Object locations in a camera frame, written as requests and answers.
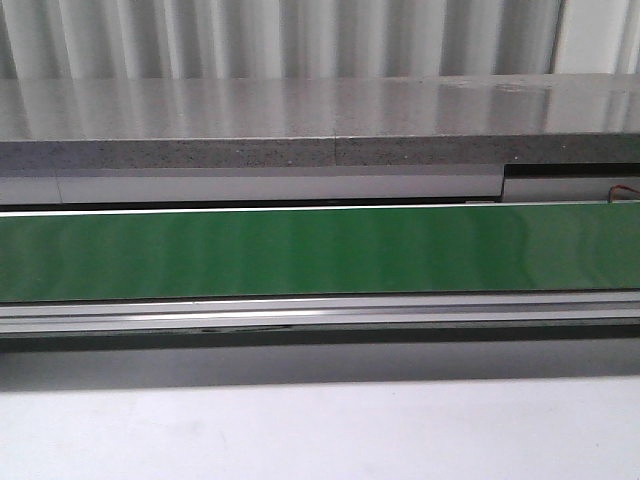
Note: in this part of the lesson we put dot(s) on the grey speckled stone counter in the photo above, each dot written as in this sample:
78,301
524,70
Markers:
148,142

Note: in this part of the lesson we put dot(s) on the green conveyor belt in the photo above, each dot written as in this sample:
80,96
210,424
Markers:
167,254

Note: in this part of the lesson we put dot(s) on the white pleated curtain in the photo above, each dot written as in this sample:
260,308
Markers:
315,39

